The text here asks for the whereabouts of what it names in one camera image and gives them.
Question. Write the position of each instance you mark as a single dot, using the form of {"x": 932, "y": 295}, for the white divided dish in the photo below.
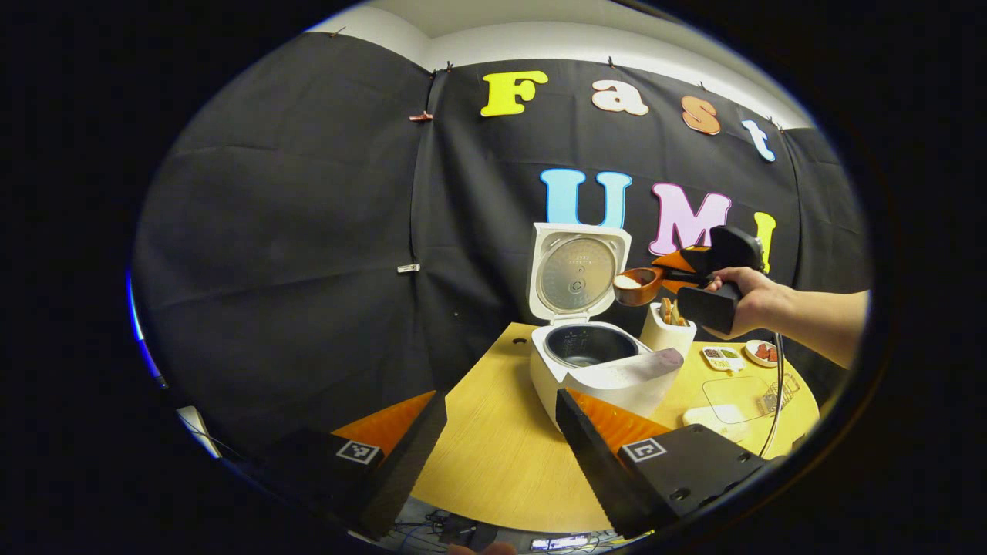
{"x": 723, "y": 368}

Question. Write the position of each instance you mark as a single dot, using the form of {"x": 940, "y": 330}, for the clear plastic container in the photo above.
{"x": 732, "y": 389}

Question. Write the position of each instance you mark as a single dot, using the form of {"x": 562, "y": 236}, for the white toaster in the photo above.
{"x": 663, "y": 339}

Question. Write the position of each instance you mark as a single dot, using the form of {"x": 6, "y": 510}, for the brown wooden spoon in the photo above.
{"x": 646, "y": 294}

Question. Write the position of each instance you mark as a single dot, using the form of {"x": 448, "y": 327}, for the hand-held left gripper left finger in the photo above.
{"x": 409, "y": 470}

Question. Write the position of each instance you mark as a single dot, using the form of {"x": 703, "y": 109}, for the copper clip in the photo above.
{"x": 421, "y": 117}

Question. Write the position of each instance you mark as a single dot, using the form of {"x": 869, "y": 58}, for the round white plate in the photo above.
{"x": 752, "y": 359}

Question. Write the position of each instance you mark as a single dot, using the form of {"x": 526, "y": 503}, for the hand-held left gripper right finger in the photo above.
{"x": 590, "y": 470}

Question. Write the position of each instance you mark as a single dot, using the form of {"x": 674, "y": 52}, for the white rice cooker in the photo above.
{"x": 617, "y": 381}

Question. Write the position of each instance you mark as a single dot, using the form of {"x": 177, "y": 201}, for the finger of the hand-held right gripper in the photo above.
{"x": 682, "y": 260}
{"x": 682, "y": 285}

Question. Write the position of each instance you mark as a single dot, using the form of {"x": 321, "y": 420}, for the toasted bread slice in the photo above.
{"x": 675, "y": 314}
{"x": 665, "y": 312}

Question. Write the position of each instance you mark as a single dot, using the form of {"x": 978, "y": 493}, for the small heap of white rice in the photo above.
{"x": 628, "y": 282}

